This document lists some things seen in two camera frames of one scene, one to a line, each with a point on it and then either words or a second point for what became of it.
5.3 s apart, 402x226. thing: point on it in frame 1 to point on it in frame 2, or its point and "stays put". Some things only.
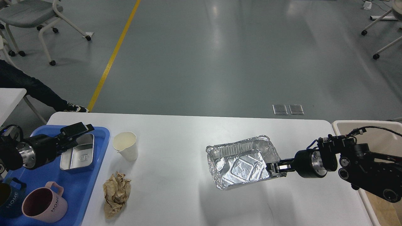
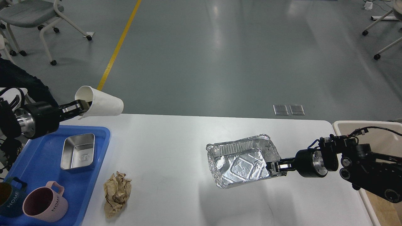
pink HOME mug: [44, 204] stays put
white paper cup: [124, 143] to [103, 104]
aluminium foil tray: [232, 164] stays put
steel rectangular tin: [80, 156] stays put
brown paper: [116, 190] stays put
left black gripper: [40, 150] to [37, 119]
